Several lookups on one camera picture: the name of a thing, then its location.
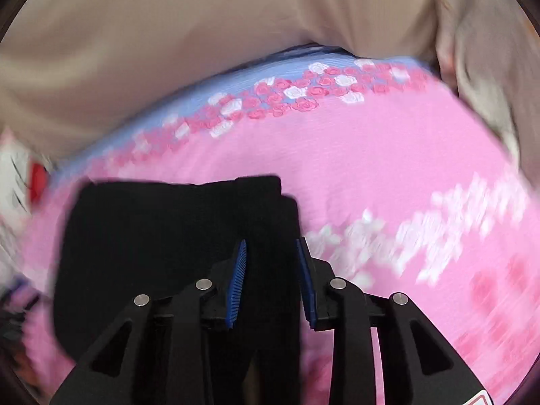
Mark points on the beige cloth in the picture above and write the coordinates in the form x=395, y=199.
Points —
x=168, y=29

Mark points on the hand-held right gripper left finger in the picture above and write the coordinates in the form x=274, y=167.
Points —
x=236, y=287

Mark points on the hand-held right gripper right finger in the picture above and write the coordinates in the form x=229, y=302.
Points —
x=304, y=287

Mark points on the black pants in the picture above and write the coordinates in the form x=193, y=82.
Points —
x=147, y=240

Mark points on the pink rose print bedsheet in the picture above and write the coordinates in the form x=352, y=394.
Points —
x=358, y=156

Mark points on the pastel printed blanket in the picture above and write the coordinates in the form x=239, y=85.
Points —
x=493, y=71

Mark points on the white cartoon face pillow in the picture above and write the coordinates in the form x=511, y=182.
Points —
x=17, y=177

